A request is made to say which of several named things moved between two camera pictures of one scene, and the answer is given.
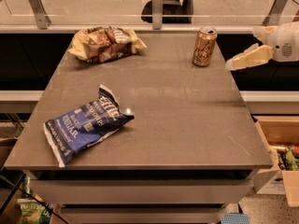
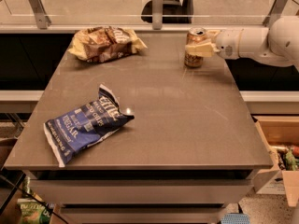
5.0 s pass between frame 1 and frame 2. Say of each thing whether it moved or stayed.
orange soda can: moved
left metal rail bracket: stayed
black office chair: stayed
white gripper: moved
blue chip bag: stayed
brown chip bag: stayed
